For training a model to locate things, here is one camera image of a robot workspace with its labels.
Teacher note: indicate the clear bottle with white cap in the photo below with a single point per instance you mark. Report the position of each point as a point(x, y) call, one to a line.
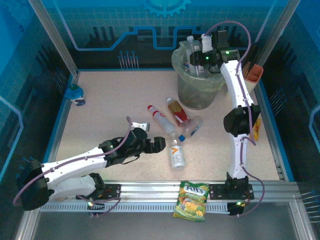
point(192, 45)

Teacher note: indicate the clear bottle with red cap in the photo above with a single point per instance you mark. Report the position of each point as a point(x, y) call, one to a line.
point(163, 122)

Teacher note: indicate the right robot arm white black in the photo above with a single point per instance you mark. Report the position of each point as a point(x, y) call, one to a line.
point(235, 82)

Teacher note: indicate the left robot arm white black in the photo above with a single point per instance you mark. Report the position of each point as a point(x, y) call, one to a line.
point(75, 162)

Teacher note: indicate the green translucent bin liner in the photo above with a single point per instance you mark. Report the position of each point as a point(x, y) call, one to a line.
point(176, 57)

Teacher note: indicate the grey mesh waste bin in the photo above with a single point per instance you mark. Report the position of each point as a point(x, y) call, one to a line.
point(197, 100)

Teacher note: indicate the white label bottle orange mark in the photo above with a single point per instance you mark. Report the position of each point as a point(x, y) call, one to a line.
point(177, 155)

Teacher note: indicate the orange label plastic bottle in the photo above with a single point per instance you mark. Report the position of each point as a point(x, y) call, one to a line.
point(178, 113)

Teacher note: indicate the orange plastic cup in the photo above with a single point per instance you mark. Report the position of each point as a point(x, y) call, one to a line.
point(255, 72)

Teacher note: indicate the wide clear bottle blue print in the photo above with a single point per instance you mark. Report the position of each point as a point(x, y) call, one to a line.
point(193, 127)

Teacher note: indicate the green yellow candy bag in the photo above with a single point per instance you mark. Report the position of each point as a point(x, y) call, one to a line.
point(192, 201)

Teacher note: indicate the small black controller box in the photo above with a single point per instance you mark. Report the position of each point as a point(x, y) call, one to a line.
point(96, 206)
point(237, 207)

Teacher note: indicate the blue white toy figure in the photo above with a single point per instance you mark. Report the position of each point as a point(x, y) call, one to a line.
point(74, 94)

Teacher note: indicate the yellow snack packet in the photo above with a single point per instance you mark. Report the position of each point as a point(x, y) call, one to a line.
point(257, 128)

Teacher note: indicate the aluminium mounting rail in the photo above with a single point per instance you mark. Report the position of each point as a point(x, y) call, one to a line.
point(150, 190)

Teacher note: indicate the aluminium frame post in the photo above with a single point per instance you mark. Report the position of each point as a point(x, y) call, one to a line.
point(276, 32)
point(53, 37)

